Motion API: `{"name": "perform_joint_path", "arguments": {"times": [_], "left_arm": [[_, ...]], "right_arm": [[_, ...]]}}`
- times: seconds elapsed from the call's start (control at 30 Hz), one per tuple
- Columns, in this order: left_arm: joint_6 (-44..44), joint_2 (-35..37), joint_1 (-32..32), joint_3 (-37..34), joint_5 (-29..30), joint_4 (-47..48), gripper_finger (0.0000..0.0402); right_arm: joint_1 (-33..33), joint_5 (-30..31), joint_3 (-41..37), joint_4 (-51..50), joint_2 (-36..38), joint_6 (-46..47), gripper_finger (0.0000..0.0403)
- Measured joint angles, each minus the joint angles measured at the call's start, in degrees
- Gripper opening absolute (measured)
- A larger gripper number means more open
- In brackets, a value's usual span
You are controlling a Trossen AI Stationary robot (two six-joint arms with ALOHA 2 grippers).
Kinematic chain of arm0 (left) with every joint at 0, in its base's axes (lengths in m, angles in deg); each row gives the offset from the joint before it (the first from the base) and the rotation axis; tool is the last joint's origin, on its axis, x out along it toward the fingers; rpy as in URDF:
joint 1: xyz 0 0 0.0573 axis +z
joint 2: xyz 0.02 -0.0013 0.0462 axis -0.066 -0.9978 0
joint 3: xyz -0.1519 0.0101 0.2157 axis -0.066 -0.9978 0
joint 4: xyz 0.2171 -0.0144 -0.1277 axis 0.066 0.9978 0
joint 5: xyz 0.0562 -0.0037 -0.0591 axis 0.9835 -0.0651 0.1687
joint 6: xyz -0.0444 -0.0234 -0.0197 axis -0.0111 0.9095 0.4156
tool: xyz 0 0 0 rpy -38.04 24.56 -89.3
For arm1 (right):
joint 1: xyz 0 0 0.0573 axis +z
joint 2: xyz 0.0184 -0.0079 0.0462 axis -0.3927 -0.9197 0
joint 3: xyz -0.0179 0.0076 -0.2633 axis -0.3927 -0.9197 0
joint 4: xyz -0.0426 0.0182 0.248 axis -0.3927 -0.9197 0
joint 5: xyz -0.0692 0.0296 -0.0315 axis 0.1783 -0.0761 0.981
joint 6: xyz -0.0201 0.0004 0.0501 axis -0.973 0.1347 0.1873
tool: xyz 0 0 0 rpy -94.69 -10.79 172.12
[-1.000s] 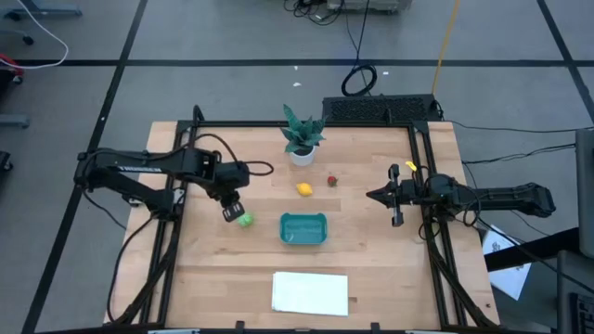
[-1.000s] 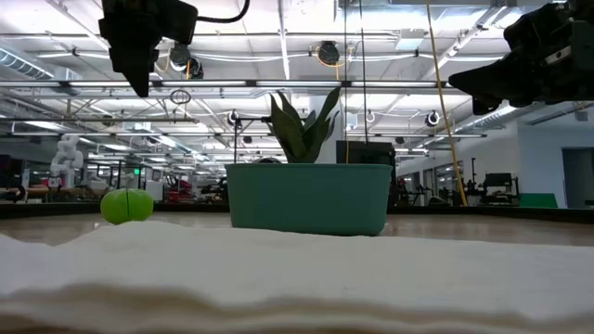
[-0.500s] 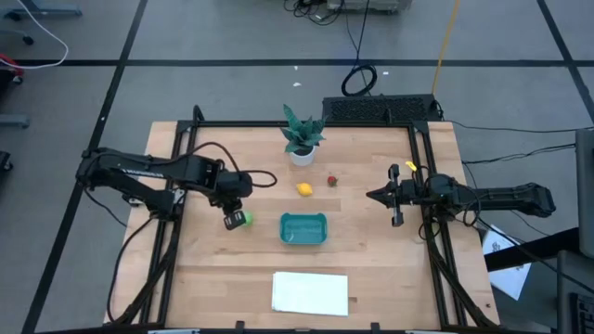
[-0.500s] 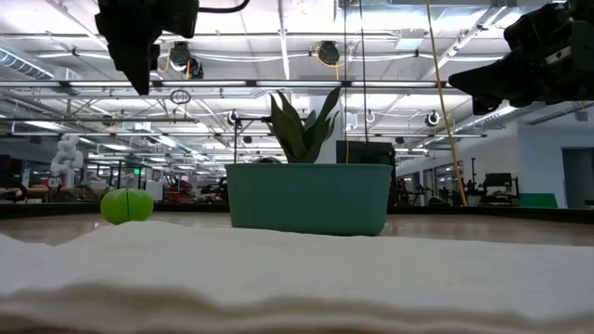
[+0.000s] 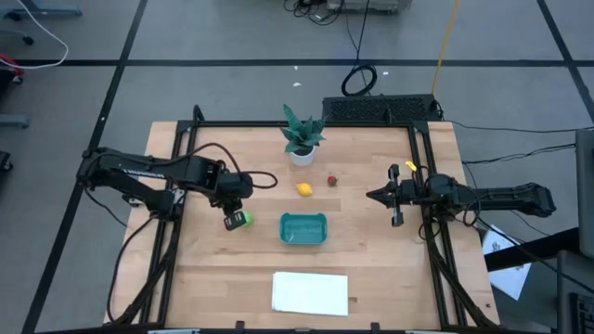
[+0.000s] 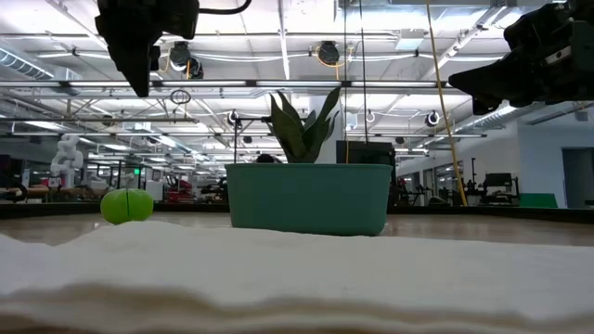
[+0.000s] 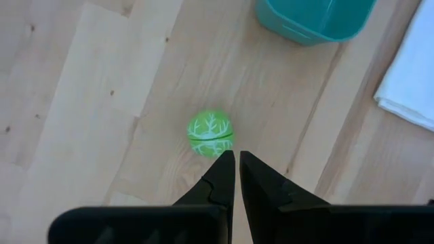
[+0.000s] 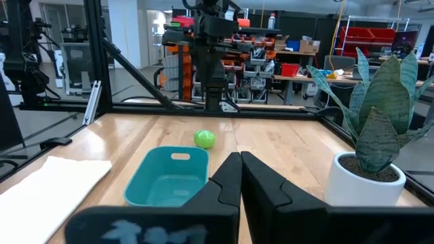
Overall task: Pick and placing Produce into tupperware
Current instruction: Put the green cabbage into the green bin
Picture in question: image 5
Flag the yellow hanging cable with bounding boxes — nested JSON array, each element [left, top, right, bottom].
[[431, 0, 463, 96]]

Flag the black coiled floor cable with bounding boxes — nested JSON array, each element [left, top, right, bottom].
[[341, 0, 378, 97]]

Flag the white printed paper sheet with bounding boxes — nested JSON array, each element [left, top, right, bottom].
[[482, 225, 533, 302]]

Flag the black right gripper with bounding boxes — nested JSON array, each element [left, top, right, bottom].
[[366, 163, 431, 228]]

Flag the grey equipment box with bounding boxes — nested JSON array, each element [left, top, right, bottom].
[[327, 0, 412, 13]]

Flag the red black cart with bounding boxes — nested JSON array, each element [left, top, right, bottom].
[[0, 53, 25, 85]]

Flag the teal plastic tupperware container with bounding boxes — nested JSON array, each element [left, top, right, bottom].
[[278, 212, 329, 246]]

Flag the thin black floor cable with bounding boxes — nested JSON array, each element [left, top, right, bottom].
[[461, 143, 577, 166], [447, 119, 594, 135]]

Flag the black aluminium table frame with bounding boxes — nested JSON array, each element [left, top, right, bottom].
[[105, 104, 500, 334]]

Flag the black desk beam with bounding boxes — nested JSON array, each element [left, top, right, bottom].
[[484, 226, 581, 273]]

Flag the grey furniture foot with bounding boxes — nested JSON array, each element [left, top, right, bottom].
[[0, 113, 32, 129]]

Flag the grey monitor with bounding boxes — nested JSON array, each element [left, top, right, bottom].
[[575, 128, 594, 259]]

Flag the snake plant in white pot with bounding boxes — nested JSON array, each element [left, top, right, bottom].
[[279, 103, 328, 167]]

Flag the white folded cloth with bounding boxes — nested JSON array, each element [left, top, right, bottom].
[[271, 271, 350, 317]]

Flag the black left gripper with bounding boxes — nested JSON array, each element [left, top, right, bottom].
[[211, 171, 255, 232]]

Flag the black keyboard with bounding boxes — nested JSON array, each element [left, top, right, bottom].
[[569, 291, 594, 334]]

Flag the black cable tangle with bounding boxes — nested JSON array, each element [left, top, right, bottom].
[[282, 0, 348, 27]]

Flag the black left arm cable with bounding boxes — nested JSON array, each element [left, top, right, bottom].
[[183, 142, 279, 190]]

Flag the white floor cable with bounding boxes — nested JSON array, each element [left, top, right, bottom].
[[11, 0, 70, 71]]

